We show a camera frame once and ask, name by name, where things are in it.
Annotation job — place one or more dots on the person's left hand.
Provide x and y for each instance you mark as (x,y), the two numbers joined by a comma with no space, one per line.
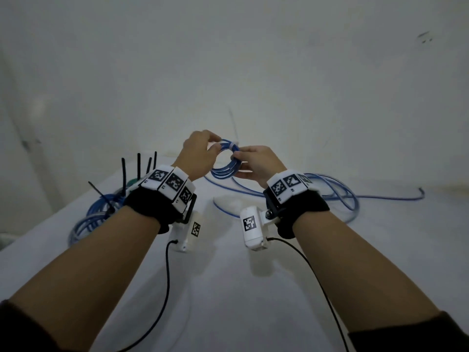
(192,153)

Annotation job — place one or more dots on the person's right forearm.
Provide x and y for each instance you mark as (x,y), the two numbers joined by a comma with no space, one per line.
(359,274)

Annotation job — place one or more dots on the person's right thumb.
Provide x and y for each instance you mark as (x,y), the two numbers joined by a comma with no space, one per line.
(241,155)

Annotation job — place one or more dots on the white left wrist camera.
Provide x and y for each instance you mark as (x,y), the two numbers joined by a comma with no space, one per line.
(188,234)

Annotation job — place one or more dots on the white left wrist marker band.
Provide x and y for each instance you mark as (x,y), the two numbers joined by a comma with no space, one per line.
(172,183)

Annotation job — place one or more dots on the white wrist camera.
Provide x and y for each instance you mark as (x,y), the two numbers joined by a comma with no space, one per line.
(252,227)
(188,234)

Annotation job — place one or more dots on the white right wrist marker band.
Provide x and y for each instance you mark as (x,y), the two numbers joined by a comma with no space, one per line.
(287,185)

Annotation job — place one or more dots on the black left sleeve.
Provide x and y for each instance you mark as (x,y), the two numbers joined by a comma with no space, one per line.
(22,331)

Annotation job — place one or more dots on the person's left forearm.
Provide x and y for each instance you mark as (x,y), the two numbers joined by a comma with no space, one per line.
(88,267)

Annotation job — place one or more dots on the black right sleeve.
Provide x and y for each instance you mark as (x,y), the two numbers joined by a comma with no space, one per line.
(414,335)

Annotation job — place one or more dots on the person's right hand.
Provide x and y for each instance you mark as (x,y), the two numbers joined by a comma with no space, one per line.
(262,164)

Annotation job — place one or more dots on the white wrist marker band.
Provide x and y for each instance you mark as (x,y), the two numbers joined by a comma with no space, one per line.
(172,183)
(287,185)

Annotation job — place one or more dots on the small green object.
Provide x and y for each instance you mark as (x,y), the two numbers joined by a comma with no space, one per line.
(131,183)

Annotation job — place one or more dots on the person's left thumb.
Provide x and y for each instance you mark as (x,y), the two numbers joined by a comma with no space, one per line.
(213,148)

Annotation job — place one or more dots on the black sleeve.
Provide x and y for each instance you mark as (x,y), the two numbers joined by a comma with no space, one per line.
(22,331)
(414,335)

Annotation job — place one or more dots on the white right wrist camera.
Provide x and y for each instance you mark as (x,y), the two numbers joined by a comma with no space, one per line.
(252,227)

